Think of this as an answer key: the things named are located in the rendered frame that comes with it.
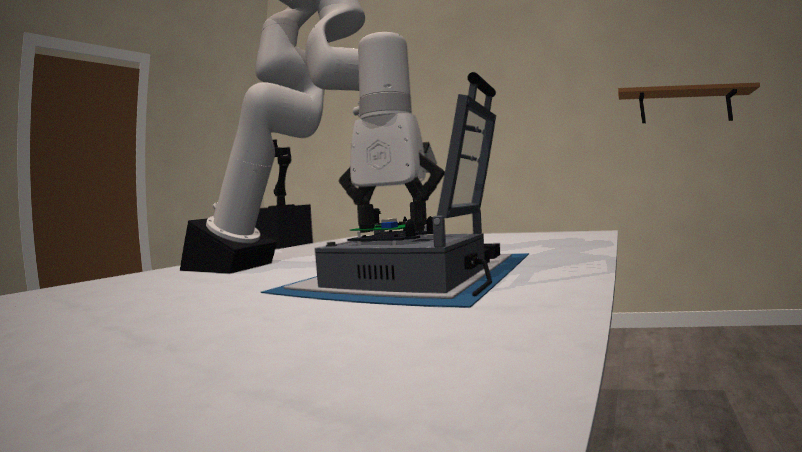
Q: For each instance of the green circuit board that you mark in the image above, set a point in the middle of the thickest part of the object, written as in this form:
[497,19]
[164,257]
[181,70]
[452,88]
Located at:
[386,224]

